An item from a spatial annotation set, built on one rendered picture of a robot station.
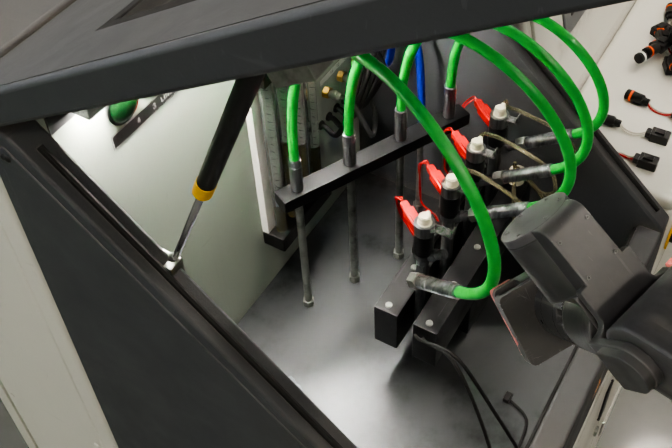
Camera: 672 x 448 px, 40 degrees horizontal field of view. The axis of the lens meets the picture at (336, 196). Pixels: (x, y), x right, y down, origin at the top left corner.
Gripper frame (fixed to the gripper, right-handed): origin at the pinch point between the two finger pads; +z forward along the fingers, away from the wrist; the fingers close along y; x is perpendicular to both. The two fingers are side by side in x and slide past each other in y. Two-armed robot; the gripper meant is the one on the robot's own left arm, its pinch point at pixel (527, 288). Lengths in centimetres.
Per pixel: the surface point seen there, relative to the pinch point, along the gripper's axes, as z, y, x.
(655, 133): 60, -47, 6
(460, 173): 7.9, -1.4, -11.2
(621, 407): 131, -42, 78
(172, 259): 14.1, 27.7, -17.0
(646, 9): 85, -68, -10
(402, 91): 10.8, -0.8, -21.0
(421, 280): 26.2, 4.2, 0.5
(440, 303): 45.2, 0.3, 9.2
